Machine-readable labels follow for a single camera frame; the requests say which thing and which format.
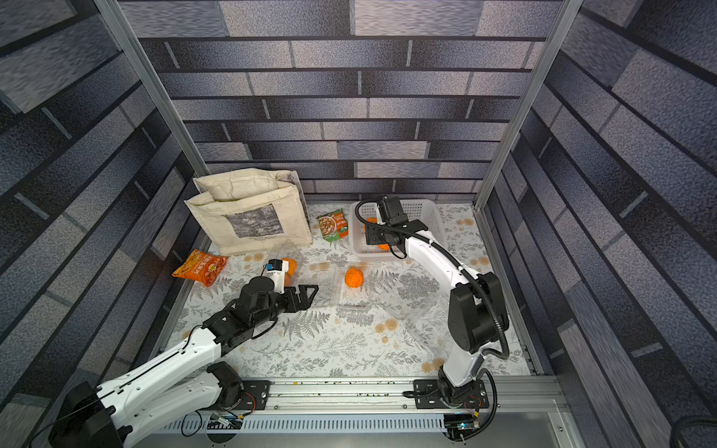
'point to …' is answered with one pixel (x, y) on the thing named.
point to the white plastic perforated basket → (424, 211)
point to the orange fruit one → (384, 246)
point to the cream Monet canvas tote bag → (249, 209)
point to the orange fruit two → (354, 277)
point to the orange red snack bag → (203, 267)
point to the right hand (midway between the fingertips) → (373, 229)
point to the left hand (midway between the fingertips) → (309, 288)
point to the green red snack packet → (333, 226)
